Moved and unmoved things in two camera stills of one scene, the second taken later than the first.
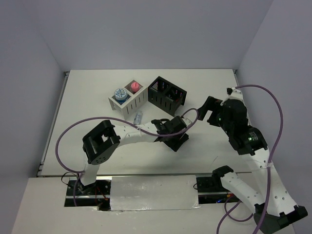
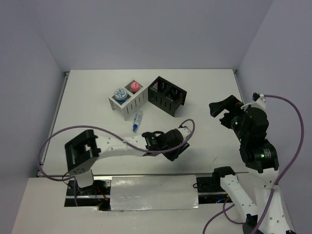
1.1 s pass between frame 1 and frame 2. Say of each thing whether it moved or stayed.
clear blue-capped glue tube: stayed
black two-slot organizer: stayed
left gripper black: moved
